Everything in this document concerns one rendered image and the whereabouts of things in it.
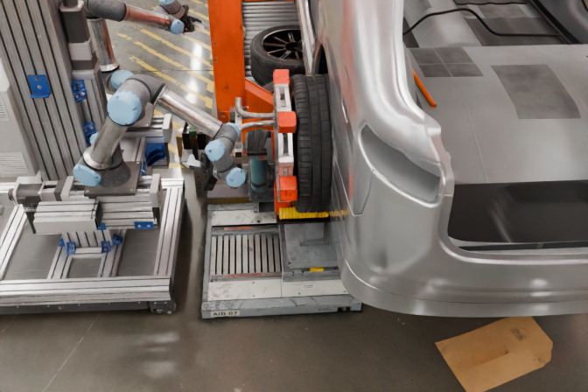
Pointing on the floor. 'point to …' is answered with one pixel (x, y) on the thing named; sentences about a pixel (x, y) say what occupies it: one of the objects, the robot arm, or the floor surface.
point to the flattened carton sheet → (496, 353)
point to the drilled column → (199, 183)
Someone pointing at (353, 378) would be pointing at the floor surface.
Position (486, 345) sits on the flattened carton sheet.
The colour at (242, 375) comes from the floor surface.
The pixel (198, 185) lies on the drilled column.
